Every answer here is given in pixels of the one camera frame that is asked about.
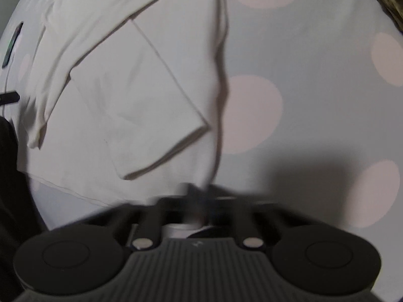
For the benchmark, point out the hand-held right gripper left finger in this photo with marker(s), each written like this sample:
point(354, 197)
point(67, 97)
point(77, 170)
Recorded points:
point(176, 204)

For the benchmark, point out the smartphone with lit screen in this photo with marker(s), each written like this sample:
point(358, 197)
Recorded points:
point(12, 44)

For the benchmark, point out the white t-shirt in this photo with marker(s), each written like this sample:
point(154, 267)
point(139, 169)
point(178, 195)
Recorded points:
point(126, 107)

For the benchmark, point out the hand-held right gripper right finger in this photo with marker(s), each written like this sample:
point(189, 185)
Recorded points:
point(220, 202)

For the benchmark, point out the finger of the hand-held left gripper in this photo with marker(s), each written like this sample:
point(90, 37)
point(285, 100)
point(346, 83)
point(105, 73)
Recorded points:
point(9, 98)

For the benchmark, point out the polka dot bed sheet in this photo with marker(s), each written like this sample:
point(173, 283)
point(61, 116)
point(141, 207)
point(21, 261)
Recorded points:
point(314, 78)

